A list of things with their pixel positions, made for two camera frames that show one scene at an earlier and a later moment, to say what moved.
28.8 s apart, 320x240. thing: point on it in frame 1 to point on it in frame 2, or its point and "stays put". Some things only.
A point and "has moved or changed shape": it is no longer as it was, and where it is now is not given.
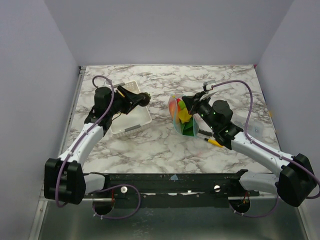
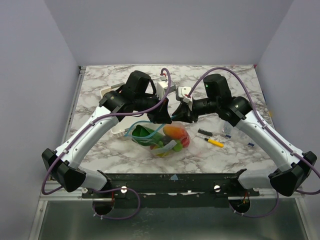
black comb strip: x=205 y=132 stays put
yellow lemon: x=184 y=115 has moved or changed shape
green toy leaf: x=187 y=128 to x=146 y=136
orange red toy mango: x=173 y=108 to x=173 y=131
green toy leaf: x=182 y=104 has moved or changed shape
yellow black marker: x=213 y=142 stays put
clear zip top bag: x=184 y=123 has moved or changed shape
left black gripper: x=128 y=103 to x=161 y=115
